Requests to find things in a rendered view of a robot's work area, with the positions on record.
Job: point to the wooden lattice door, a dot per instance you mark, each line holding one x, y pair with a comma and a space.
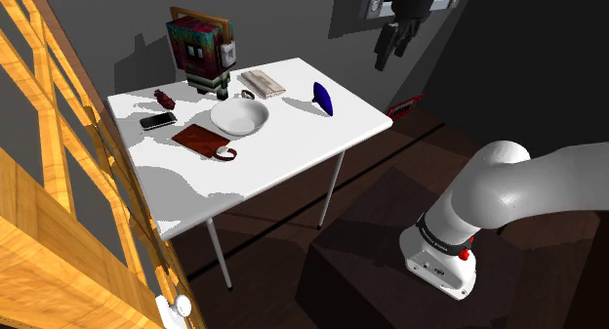
52, 252

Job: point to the wooden picture frame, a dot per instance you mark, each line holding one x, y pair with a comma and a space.
200, 15

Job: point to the blocky pixel figure toy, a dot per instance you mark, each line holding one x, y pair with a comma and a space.
197, 49

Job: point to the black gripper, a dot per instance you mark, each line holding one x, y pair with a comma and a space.
411, 2

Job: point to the white table with metal legs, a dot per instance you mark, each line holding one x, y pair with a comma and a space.
285, 147

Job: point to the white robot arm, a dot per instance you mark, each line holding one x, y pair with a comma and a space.
499, 185

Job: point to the white bowl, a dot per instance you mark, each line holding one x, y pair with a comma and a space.
240, 116

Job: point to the small dark red object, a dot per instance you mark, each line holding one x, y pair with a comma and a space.
164, 99

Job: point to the black smartphone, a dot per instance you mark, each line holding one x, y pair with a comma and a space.
158, 121

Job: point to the blue ocarina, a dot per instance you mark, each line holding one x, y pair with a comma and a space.
323, 98

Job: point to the beige folded cloth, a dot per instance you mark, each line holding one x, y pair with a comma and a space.
262, 84

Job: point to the dark robot stand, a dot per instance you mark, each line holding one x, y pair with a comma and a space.
371, 271

